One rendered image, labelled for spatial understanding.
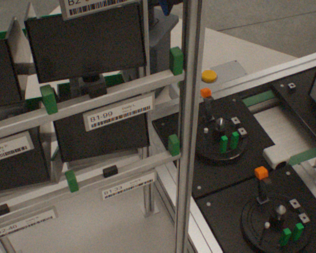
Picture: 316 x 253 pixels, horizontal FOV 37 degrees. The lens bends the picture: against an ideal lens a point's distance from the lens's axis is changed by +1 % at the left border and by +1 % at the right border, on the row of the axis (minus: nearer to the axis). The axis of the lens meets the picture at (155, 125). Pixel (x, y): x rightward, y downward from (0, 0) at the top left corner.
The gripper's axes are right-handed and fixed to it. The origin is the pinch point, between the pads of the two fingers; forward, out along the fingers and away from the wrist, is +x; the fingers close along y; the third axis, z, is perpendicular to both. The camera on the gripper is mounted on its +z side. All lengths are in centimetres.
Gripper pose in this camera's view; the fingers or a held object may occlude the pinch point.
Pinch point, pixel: (166, 1)
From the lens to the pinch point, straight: 103.2
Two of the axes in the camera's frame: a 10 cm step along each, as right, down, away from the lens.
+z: 3.9, 7.1, -5.9
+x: 0.1, 6.4, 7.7
